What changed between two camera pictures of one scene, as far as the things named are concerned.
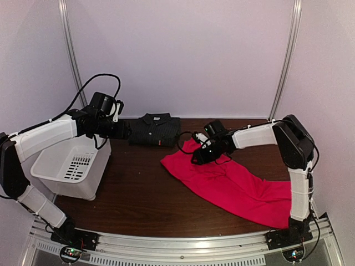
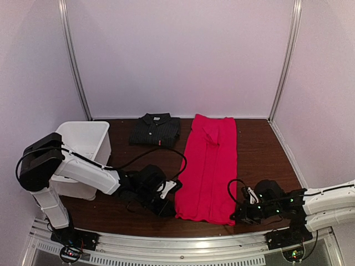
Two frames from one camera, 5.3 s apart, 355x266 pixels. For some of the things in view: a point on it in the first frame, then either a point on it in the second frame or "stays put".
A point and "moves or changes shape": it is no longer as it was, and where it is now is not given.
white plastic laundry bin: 74,168 stays put
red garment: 260,199 moves or changes shape
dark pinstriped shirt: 155,129 stays put
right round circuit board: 294,255 stays put
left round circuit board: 69,254 stays put
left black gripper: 119,133 -> 161,210
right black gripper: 202,158 -> 244,214
